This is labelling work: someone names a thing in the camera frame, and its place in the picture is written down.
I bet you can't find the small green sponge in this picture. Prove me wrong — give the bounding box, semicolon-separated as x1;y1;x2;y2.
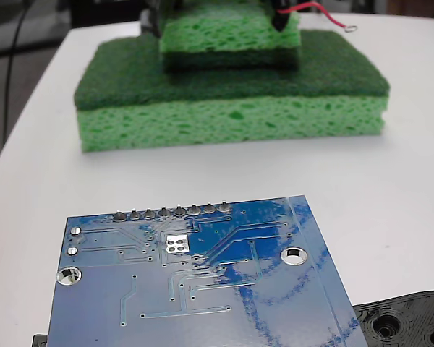
158;0;302;72

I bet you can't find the large green sponge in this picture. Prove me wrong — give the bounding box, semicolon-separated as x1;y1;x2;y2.
74;29;391;153

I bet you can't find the red wire with loop end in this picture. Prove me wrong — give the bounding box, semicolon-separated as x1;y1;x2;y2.
277;1;358;34

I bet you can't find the black cable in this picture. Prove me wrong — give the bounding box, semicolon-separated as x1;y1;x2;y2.
0;0;32;156

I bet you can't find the black blurred fixture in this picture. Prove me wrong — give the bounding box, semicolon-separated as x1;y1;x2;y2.
140;0;184;38

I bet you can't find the blue circuit board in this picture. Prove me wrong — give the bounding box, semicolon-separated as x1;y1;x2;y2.
45;194;370;347

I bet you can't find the black plastic mount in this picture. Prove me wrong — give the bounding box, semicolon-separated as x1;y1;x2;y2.
31;288;434;347

